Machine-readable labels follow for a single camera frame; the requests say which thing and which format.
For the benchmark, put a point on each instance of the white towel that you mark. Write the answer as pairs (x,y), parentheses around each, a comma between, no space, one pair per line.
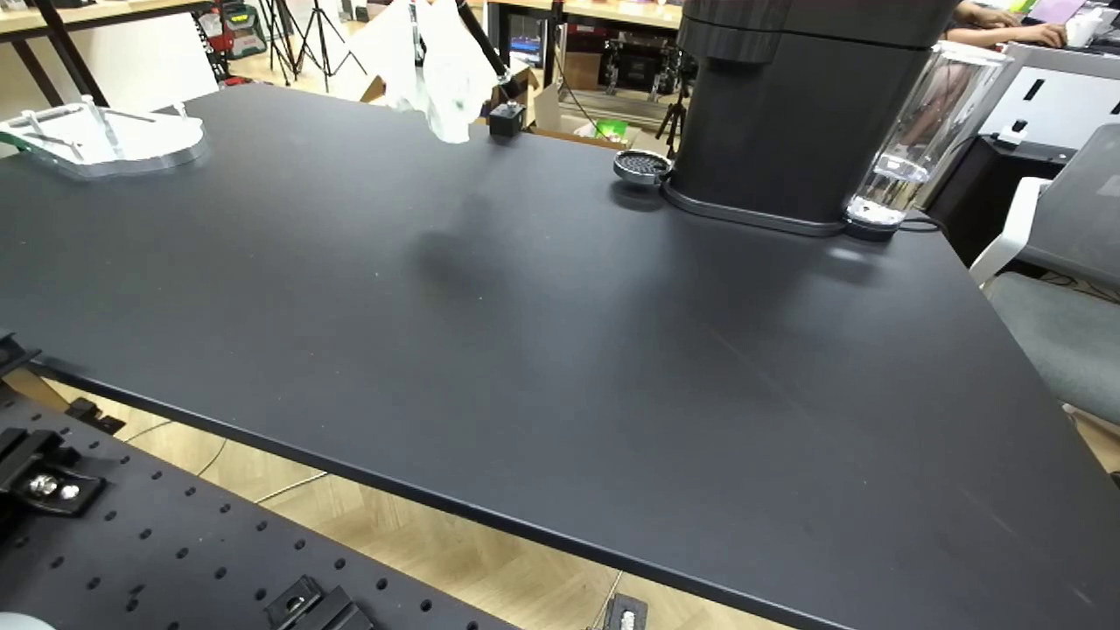
(438,72)

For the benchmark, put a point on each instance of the person's forearm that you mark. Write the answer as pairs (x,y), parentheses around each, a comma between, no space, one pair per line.
(1004,30)

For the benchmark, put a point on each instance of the round black lid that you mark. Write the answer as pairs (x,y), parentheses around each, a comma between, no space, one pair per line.
(643,170)

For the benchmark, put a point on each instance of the small black clamp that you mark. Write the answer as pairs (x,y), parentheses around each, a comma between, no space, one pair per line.
(505,117)

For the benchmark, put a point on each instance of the cardboard box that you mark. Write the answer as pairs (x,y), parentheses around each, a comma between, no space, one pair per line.
(578,63)

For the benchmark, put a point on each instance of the black diagonal stand rod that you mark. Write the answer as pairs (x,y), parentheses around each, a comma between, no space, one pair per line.
(485,35)

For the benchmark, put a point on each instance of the small black metal connector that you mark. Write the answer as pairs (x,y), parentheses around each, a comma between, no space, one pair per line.
(625,613)

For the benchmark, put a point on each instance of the black coffee machine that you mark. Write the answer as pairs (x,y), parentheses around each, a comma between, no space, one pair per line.
(793,117)

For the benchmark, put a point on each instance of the black tripod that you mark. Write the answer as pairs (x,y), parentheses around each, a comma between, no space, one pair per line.
(317,40)

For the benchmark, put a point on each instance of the clear glass cup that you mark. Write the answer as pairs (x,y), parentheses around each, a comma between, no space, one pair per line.
(929,127)

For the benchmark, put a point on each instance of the black perforated board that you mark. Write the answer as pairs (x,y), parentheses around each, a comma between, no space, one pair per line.
(176,547)

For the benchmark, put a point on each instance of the white chair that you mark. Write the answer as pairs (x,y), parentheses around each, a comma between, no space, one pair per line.
(152,57)

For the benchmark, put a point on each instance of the clear glass tray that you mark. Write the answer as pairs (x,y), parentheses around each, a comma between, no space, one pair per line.
(108,137)

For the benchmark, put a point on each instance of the grey office chair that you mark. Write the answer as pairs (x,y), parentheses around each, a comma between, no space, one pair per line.
(1068,280)

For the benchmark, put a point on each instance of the white cabinet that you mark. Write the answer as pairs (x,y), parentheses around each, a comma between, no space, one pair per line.
(1055,100)

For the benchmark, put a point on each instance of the wooden desk with black legs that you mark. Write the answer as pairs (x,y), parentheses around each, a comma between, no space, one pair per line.
(71,14)

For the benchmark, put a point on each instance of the black mounting bracket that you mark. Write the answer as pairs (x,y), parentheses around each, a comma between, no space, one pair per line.
(320,606)

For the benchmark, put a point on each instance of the black bracket with screws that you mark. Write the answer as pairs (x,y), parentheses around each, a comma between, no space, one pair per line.
(44,476)

